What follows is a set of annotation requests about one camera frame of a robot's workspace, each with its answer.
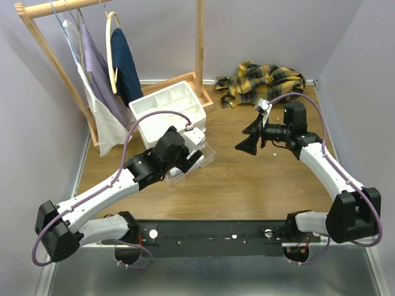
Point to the lavender hanging garment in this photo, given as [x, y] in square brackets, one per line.
[97, 69]

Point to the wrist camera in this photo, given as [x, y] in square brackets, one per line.
[193, 136]
[264, 108]

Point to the white hanging garment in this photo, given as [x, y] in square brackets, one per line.
[109, 129]

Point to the white drawer organizer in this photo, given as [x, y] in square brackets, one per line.
[180, 107]

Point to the cream wooden hanger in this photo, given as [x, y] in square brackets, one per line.
[113, 72]

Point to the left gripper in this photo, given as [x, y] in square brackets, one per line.
[187, 161]

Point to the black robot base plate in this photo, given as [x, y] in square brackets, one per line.
[211, 238]

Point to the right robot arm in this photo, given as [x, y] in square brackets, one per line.
[355, 208]

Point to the short white bottle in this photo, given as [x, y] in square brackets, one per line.
[199, 161]

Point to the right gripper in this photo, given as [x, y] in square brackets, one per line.
[249, 144]

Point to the yellow plaid shirt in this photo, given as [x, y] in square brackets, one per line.
[252, 82]

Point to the navy blue hanging garment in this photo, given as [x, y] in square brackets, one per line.
[128, 85]

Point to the tall white bottle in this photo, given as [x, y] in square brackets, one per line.
[174, 172]

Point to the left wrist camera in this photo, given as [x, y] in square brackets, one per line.
[193, 136]

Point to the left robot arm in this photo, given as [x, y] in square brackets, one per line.
[63, 228]

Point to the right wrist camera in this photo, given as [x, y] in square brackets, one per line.
[264, 108]

